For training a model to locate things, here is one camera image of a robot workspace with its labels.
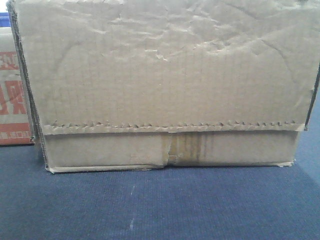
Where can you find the plain brown cardboard box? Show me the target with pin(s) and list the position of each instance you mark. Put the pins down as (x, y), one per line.
(146, 84)

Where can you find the cardboard box with red print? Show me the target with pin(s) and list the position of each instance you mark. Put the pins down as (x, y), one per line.
(14, 123)

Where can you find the blue fabric mat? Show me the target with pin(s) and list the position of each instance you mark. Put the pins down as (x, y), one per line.
(232, 203)

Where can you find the dark blue bin far left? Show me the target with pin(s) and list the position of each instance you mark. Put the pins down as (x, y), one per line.
(4, 20)

